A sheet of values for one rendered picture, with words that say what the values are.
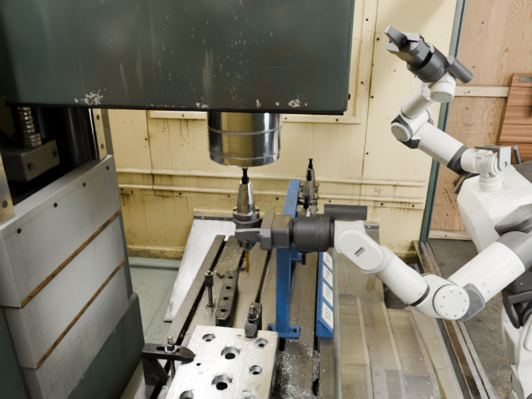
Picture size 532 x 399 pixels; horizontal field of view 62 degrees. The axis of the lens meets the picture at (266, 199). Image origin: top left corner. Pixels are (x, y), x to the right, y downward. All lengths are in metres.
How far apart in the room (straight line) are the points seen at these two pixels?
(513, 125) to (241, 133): 3.10
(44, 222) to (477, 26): 3.20
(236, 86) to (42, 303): 0.65
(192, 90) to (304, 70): 0.20
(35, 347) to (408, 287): 0.82
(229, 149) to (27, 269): 0.49
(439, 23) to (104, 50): 1.39
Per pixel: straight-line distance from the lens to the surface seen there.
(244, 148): 0.88
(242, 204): 0.98
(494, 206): 1.29
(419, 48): 1.26
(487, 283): 1.12
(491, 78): 3.75
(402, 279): 1.04
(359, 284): 1.95
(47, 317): 1.14
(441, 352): 1.78
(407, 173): 2.06
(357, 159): 2.01
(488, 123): 3.82
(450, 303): 1.07
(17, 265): 1.02
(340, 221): 1.00
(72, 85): 0.92
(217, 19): 0.80
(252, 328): 1.24
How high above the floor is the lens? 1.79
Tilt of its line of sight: 23 degrees down
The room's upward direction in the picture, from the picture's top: straight up
